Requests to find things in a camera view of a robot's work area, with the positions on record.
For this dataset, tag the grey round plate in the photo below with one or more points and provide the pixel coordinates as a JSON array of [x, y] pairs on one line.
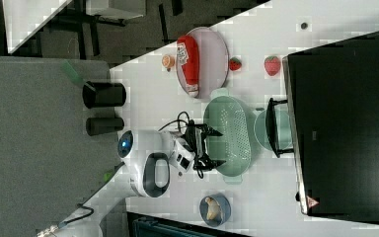
[[213, 62]]

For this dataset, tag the orange slice toy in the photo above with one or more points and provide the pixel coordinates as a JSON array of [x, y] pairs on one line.
[[168, 61]]

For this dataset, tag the mint green plastic strainer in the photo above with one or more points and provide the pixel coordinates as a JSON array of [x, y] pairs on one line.
[[234, 120]]

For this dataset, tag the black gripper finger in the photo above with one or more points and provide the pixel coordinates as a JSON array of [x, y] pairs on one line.
[[209, 131], [212, 164]]

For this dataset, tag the small mint green bowl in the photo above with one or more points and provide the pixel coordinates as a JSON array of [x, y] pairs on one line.
[[283, 130]]

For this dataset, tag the small black cylinder cup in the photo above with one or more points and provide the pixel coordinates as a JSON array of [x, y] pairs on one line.
[[97, 126]]

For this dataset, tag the silver toaster oven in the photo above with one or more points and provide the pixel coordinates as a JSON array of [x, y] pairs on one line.
[[332, 96]]

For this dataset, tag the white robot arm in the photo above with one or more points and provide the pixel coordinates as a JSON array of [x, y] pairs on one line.
[[144, 171]]

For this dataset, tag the blue bowl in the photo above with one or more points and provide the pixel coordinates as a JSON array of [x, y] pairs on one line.
[[225, 210]]

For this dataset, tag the peeled banana toy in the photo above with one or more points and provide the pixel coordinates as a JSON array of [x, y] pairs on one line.
[[213, 208]]

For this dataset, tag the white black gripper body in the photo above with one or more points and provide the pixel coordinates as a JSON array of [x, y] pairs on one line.
[[188, 149]]

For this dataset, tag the dark red strawberry toy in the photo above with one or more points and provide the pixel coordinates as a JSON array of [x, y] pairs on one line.
[[235, 64]]

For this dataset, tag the pink strawberry toy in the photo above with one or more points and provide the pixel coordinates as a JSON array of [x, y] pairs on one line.
[[272, 65]]

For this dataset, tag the green plastic object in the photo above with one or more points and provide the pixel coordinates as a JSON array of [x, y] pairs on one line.
[[108, 175]]

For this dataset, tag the white side table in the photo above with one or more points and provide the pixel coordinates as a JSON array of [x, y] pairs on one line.
[[23, 18]]

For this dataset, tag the blue metal frame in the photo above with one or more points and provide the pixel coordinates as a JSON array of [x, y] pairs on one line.
[[140, 225]]

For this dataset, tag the large black cylinder cup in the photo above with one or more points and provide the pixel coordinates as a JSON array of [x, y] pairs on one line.
[[100, 95]]

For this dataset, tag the red plush ketchup bottle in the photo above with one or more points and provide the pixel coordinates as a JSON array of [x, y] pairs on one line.
[[188, 58]]

